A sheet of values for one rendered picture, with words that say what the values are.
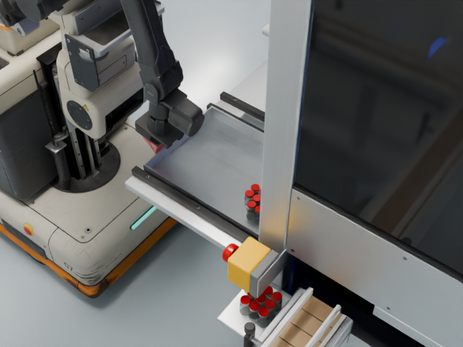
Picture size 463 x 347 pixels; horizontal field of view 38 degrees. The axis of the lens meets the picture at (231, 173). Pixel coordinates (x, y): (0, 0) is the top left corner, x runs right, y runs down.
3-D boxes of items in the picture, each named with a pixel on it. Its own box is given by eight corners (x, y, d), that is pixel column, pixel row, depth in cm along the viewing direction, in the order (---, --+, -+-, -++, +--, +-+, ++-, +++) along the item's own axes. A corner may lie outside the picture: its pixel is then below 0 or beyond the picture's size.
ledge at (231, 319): (308, 314, 138) (309, 310, 136) (272, 361, 131) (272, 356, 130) (253, 279, 143) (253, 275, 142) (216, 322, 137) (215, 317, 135)
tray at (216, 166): (322, 174, 161) (324, 164, 158) (259, 244, 147) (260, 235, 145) (211, 116, 175) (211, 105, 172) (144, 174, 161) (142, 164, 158)
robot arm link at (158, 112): (161, 78, 148) (144, 92, 145) (185, 94, 146) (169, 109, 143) (159, 100, 153) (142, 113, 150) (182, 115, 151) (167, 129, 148)
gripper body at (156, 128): (167, 151, 153) (169, 130, 147) (133, 127, 156) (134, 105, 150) (184, 135, 156) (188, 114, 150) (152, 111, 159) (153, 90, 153)
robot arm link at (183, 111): (171, 58, 143) (145, 80, 139) (213, 85, 140) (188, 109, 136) (169, 95, 153) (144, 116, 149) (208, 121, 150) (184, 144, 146)
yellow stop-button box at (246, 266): (278, 274, 133) (280, 253, 127) (256, 299, 129) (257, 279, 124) (247, 255, 136) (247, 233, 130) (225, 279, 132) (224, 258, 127)
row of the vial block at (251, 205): (296, 175, 161) (297, 162, 157) (251, 222, 151) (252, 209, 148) (289, 171, 162) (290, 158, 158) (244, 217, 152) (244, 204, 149)
